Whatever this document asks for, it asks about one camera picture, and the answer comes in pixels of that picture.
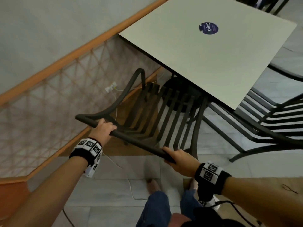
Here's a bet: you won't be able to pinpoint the round purple sticker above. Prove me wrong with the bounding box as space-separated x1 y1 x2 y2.
198 22 219 35

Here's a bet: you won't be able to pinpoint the person's left forearm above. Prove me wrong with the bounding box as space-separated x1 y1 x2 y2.
0 155 89 227

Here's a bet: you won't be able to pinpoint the person's left hand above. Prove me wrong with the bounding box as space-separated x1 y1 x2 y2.
89 119 118 147

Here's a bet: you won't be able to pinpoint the black slatted metal chair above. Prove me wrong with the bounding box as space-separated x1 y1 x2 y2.
202 87 303 163
75 68 209 164

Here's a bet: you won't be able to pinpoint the black cable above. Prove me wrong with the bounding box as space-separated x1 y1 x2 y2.
208 200 262 227

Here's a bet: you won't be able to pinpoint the person's right forearm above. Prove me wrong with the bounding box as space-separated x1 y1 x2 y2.
221 176 303 227

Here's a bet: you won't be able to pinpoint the person's right hand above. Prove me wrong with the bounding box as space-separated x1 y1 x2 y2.
162 146 202 178

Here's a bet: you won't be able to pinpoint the white power plug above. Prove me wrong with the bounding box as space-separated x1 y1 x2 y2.
105 81 118 94

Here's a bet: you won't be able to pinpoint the person's left shoe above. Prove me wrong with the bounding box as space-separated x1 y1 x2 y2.
146 178 160 195

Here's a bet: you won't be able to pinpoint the person's shoe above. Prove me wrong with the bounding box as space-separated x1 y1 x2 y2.
146 178 160 195
188 178 200 191

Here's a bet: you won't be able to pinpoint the black waist pouch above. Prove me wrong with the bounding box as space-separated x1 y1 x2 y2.
182 207 248 227

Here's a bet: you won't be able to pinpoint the thin white cable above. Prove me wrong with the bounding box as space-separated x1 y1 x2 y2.
102 151 148 202

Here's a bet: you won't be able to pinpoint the person's blue jeans legs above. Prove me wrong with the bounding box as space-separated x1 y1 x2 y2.
136 189 204 227

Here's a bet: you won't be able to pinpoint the wooden railing with rope net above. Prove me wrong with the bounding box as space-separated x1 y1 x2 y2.
0 0 172 185

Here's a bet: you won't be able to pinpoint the black marker wristband with camera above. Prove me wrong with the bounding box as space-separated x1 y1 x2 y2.
69 137 103 179
194 161 232 207

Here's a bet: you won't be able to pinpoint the person's right shoe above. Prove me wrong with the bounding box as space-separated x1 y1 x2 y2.
188 178 200 191

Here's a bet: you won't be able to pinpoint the black round table base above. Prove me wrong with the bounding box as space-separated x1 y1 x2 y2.
163 76 204 109

